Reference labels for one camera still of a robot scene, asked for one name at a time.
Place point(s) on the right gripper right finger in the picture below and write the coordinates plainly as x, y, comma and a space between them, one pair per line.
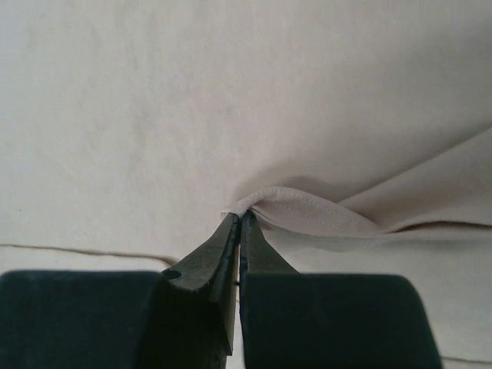
295, 320

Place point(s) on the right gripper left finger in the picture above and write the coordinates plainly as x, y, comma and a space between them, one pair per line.
182, 317

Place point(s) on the beige t shirt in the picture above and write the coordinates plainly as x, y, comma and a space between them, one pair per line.
127, 127

